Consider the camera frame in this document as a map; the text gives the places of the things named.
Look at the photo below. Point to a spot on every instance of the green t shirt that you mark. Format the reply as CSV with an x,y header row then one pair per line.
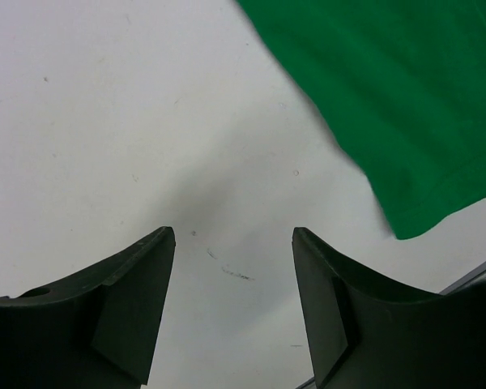
x,y
402,86

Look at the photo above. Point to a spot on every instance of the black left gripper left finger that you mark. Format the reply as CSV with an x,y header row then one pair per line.
x,y
96,328

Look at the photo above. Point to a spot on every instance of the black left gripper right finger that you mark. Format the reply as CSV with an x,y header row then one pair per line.
x,y
366,330

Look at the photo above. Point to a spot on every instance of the aluminium table edge rail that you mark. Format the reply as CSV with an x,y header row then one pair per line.
x,y
473,277

